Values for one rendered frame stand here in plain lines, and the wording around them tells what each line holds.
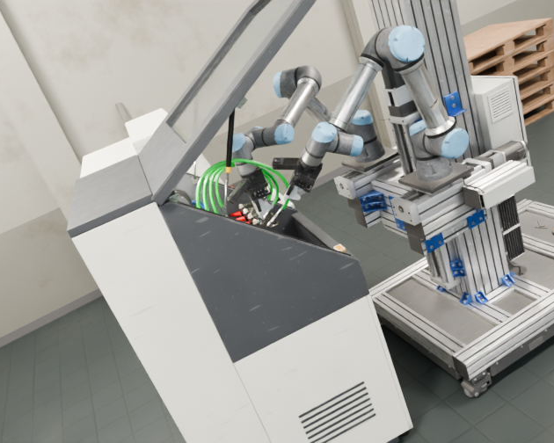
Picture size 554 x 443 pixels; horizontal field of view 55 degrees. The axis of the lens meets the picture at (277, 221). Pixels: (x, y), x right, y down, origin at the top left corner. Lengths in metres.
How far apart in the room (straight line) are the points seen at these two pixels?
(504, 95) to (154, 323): 1.77
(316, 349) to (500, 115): 1.33
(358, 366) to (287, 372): 0.30
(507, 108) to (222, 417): 1.80
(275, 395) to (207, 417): 0.27
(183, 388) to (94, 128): 3.17
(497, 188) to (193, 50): 3.29
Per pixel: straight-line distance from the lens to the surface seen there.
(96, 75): 4.80
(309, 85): 2.28
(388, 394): 2.39
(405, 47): 1.94
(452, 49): 2.48
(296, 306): 1.99
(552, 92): 5.83
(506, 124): 2.66
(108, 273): 1.80
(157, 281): 1.82
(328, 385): 2.22
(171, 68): 4.89
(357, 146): 1.91
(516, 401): 2.70
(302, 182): 1.98
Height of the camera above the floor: 1.94
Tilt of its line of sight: 23 degrees down
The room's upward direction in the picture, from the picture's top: 21 degrees counter-clockwise
